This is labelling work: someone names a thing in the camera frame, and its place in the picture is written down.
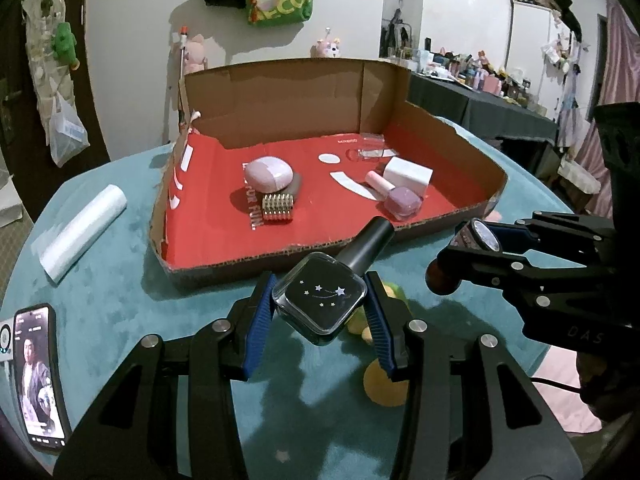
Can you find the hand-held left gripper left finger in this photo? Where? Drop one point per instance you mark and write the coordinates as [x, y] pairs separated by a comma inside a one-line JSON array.
[[257, 322]]

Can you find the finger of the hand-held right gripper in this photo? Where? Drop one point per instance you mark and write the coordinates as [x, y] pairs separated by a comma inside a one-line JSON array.
[[500, 267], [510, 237]]

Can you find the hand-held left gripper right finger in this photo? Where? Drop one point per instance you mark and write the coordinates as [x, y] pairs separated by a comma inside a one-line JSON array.
[[381, 330]]

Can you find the dark round trinket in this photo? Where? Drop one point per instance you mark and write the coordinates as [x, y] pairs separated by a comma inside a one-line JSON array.
[[482, 235]]

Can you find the black nail polish bottle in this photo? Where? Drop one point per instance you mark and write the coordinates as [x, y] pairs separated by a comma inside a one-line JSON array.
[[322, 300]]

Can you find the pink nail polish bottle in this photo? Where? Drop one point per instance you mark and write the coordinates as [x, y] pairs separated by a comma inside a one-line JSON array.
[[402, 202]]

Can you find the cardboard box with red inside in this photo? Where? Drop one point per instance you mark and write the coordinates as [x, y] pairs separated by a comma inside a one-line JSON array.
[[310, 220]]

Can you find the white charger adapter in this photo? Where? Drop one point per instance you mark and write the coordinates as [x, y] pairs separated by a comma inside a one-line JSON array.
[[407, 172]]

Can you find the pink oval case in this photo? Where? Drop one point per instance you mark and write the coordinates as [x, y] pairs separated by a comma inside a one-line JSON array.
[[267, 174]]

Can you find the green plush toy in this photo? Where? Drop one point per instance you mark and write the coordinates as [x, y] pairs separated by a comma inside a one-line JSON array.
[[385, 385]]

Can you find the dark cloth-covered table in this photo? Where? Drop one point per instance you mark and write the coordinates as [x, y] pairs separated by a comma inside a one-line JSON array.
[[475, 110]]

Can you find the clear acrylic box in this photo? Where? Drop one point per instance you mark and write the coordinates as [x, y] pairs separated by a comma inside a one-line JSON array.
[[377, 147]]

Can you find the row of cosmetics bottles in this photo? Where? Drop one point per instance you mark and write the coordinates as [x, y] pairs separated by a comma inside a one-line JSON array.
[[470, 67]]

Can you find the white plastic bag roll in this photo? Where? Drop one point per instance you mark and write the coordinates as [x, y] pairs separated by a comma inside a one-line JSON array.
[[82, 232]]

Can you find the white cabinet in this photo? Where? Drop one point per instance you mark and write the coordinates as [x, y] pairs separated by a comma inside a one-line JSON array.
[[530, 40]]

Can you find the pink curtain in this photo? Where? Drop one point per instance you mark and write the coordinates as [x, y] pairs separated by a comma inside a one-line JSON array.
[[615, 60]]

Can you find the black smartphone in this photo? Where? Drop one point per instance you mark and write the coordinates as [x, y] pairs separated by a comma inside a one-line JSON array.
[[40, 380]]

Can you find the hanging dark clothes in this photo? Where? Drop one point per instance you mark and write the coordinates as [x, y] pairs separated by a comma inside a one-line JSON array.
[[397, 32]]

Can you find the white small device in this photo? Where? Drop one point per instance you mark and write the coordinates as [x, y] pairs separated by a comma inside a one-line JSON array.
[[5, 337]]

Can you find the pink cow plush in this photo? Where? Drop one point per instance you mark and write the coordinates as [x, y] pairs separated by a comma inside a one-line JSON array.
[[327, 49]]

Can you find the clear plastic bag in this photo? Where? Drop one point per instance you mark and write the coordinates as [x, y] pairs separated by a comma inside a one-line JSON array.
[[67, 135]]

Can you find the pink plush toy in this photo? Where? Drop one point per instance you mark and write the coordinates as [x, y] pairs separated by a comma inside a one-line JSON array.
[[194, 55]]

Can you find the white stick with red tip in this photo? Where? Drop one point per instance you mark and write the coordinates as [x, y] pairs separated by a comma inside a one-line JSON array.
[[184, 55]]

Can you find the dark brown door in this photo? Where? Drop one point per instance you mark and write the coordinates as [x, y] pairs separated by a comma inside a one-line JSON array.
[[95, 85]]

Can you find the green frog toy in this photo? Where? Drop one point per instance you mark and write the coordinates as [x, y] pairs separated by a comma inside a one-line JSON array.
[[65, 45]]

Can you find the beige hanging organizer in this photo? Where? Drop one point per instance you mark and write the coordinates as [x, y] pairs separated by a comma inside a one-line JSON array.
[[42, 60]]

